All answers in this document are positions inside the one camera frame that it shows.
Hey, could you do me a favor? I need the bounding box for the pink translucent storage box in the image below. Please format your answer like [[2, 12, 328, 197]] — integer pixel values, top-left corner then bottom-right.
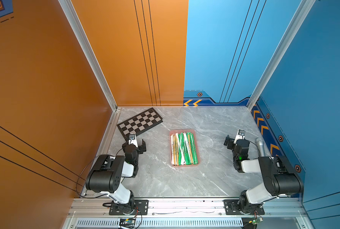
[[170, 129, 200, 167]]

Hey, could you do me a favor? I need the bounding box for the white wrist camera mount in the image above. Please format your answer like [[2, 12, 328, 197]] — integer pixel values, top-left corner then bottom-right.
[[234, 129, 246, 144]]

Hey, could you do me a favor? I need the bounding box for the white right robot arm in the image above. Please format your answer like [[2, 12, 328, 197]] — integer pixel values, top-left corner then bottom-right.
[[224, 135, 304, 214]]

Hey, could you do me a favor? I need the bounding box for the aluminium corner post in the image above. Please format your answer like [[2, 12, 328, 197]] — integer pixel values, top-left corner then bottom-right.
[[246, 0, 316, 111], [58, 0, 118, 112]]

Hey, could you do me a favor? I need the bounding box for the silver grey microphone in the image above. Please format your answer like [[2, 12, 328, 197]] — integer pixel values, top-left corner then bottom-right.
[[255, 138, 265, 157]]

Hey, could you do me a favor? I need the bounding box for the black white chessboard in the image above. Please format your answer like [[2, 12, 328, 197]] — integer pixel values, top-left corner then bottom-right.
[[117, 108, 163, 140]]

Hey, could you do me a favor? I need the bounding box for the left aluminium corner post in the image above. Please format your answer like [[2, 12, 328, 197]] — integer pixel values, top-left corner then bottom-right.
[[58, 0, 118, 112]]

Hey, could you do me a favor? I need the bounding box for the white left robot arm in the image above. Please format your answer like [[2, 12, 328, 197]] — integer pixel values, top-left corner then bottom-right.
[[85, 140, 147, 215]]

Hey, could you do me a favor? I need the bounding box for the green circuit board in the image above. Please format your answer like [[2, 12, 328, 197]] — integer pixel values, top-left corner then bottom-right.
[[248, 216, 263, 227], [118, 218, 136, 229]]

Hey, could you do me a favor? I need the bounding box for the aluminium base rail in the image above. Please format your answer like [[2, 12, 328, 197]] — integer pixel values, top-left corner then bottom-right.
[[63, 197, 314, 229]]

